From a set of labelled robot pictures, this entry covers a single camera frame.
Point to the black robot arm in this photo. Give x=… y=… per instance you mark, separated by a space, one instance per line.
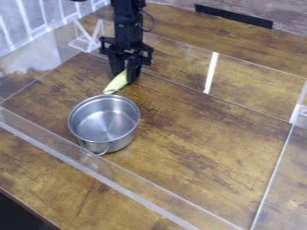
x=130 y=7

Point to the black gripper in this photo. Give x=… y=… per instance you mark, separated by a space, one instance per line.
x=126 y=45

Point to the green handled metal spoon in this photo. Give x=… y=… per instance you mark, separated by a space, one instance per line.
x=117 y=83

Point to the clear acrylic triangle bracket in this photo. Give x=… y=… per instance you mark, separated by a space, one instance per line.
x=87 y=41

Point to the clear acrylic front barrier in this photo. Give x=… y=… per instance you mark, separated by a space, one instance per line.
x=165 y=202

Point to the small stainless steel pot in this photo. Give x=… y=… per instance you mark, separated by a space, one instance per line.
x=104 y=123

